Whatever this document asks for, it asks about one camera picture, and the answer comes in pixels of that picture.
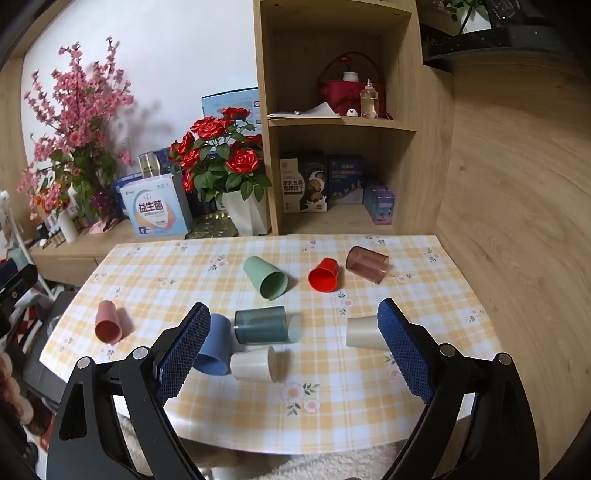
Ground white faceted vase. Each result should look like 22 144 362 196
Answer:
222 189 271 236

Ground wooden shelf unit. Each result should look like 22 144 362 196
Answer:
253 0 455 238

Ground pink cup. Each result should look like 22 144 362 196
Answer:
95 300 125 344

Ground red basket with handle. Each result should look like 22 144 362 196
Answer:
320 52 387 118

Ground red artificial rose bouquet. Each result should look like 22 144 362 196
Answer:
167 107 273 204

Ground blue night-sky box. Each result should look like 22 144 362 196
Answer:
328 154 368 205

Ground green cup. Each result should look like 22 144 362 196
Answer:
243 256 289 302

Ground white cup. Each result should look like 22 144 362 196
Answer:
230 346 278 384

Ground purple box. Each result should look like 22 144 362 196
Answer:
363 182 395 225

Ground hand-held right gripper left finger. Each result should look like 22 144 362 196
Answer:
46 302 211 480

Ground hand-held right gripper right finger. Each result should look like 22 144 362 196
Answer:
376 298 541 480

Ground blue cup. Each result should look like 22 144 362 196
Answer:
193 314 232 376

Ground dark snack box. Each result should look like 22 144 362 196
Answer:
279 154 328 214

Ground red cup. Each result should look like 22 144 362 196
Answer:
308 258 341 294

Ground clear perfume bottle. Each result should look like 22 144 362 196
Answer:
359 79 379 119

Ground blue and white box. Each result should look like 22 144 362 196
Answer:
201 87 259 130

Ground white and blue carton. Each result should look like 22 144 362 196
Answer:
121 173 192 238

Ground stack of papers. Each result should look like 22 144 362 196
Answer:
268 102 342 121

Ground dark teal translucent cup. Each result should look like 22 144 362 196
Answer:
233 306 301 345

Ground green potted plant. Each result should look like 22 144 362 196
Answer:
443 0 491 35

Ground dark green embossed tray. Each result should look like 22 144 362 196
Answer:
187 212 238 239

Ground brown translucent cup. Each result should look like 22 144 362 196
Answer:
346 246 390 284

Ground cream cup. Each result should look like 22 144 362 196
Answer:
346 316 389 352

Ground grey office chair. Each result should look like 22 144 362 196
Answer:
23 288 79 388

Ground yellow plaid floral tablecloth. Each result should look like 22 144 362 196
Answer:
39 234 502 455

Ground low wooden cabinet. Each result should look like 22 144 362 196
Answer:
30 217 185 287

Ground white plastic bottle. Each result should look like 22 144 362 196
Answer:
58 210 79 244

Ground pink artificial blossom branches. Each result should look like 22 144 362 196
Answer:
17 37 137 222

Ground gold metal can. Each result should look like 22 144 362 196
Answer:
137 152 162 180

